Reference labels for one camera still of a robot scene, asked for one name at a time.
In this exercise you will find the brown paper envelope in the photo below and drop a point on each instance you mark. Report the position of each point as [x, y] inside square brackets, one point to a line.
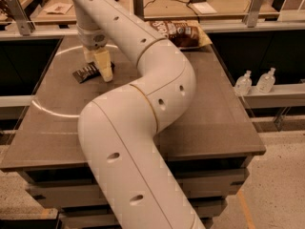
[58, 8]

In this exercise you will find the dark rxbar chocolate wrapper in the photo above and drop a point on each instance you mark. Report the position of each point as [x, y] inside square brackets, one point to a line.
[88, 72]

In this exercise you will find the clear sanitizer bottle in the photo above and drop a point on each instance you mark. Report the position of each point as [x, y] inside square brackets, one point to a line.
[266, 81]
[243, 84]

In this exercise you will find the clear sanitizer bottle right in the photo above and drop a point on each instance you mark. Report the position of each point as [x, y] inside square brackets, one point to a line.
[266, 81]

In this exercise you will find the brown sea salt chip bag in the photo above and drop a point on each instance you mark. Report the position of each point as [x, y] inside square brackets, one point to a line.
[185, 34]

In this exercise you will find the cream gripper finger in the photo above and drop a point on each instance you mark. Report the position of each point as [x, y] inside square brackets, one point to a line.
[88, 55]
[102, 60]

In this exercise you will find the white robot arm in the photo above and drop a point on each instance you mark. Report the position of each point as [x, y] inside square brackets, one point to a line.
[116, 129]

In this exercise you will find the metal bracket post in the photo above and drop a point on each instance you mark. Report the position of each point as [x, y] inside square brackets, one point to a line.
[138, 8]
[14, 9]
[250, 19]

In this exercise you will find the white paper sheet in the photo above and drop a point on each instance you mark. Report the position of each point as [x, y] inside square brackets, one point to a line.
[204, 8]

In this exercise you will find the clear sanitizer bottle left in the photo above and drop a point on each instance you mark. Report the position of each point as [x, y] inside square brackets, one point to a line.
[243, 84]

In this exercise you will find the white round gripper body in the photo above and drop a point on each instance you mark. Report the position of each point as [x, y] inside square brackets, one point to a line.
[92, 38]

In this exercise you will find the right metal bracket post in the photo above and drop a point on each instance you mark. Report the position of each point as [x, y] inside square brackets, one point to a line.
[250, 19]

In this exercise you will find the middle metal bracket post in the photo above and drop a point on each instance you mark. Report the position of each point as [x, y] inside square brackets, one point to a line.
[138, 8]

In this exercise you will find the left metal bracket post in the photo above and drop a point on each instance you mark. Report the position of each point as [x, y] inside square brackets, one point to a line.
[14, 9]

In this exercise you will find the grey drawer cabinet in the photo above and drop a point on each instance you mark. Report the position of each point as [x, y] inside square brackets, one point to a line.
[76, 195]

